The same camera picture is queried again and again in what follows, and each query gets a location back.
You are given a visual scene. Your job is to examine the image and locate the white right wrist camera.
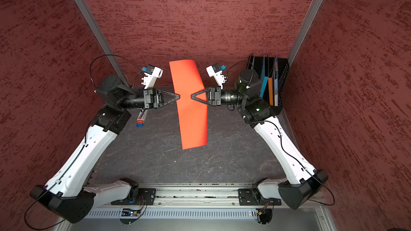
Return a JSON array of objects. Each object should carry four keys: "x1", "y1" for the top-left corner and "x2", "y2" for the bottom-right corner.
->
[{"x1": 206, "y1": 64, "x2": 227, "y2": 89}]

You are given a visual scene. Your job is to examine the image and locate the right aluminium corner post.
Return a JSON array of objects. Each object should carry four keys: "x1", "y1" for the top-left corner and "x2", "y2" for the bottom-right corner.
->
[{"x1": 288, "y1": 0, "x2": 323, "y2": 66}]

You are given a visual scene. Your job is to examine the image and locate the black mesh file organizer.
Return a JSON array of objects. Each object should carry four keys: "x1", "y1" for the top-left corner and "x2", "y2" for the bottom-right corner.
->
[{"x1": 247, "y1": 55, "x2": 290, "y2": 112}]

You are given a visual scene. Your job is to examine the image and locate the aluminium corner post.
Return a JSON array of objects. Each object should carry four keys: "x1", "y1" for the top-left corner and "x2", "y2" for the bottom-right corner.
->
[
  {"x1": 74, "y1": 0, "x2": 130, "y2": 86},
  {"x1": 288, "y1": 0, "x2": 323, "y2": 66}
]

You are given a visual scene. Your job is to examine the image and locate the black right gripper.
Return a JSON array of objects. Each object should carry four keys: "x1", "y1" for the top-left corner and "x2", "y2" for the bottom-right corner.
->
[{"x1": 193, "y1": 85, "x2": 248, "y2": 105}]

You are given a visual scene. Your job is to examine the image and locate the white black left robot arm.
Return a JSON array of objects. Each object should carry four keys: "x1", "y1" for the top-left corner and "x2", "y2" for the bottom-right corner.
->
[{"x1": 30, "y1": 75, "x2": 180, "y2": 224}]

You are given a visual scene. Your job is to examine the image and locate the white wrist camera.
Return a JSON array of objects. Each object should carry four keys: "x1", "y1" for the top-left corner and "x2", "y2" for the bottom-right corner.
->
[
  {"x1": 206, "y1": 64, "x2": 227, "y2": 89},
  {"x1": 141, "y1": 65, "x2": 163, "y2": 89}
]

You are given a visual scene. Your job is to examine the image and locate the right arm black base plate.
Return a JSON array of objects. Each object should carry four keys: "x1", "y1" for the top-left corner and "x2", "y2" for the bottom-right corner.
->
[{"x1": 238, "y1": 188, "x2": 281, "y2": 206}]

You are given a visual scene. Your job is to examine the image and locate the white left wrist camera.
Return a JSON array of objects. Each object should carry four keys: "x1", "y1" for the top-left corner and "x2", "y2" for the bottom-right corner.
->
[{"x1": 141, "y1": 65, "x2": 163, "y2": 89}]

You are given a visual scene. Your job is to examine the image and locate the left aluminium corner post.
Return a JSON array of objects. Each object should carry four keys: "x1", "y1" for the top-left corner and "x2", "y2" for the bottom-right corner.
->
[{"x1": 74, "y1": 0, "x2": 130, "y2": 86}]

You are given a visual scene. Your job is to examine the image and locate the aluminium front rail frame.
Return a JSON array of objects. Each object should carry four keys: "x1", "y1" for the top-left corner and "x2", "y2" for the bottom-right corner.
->
[{"x1": 56, "y1": 184, "x2": 336, "y2": 231}]

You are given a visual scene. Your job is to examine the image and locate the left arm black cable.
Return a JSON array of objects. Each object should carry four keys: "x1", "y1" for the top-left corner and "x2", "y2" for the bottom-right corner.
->
[{"x1": 24, "y1": 53, "x2": 143, "y2": 231}]

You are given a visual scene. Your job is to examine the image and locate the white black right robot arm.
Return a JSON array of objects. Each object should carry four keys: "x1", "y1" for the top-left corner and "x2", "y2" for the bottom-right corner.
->
[{"x1": 191, "y1": 69, "x2": 328, "y2": 210}]

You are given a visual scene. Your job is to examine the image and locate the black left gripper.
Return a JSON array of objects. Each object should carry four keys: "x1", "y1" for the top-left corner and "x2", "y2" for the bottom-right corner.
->
[{"x1": 118, "y1": 87, "x2": 179, "y2": 110}]

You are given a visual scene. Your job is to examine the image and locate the white pencil box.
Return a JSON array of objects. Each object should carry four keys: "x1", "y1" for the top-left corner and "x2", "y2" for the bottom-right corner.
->
[{"x1": 136, "y1": 109, "x2": 148, "y2": 127}]

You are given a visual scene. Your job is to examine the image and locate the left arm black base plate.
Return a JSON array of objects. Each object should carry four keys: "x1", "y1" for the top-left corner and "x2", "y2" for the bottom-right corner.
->
[{"x1": 111, "y1": 188, "x2": 156, "y2": 206}]

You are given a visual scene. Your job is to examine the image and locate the orange folder in organizer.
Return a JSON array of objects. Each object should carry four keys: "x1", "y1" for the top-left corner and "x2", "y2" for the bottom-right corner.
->
[{"x1": 268, "y1": 71, "x2": 274, "y2": 106}]

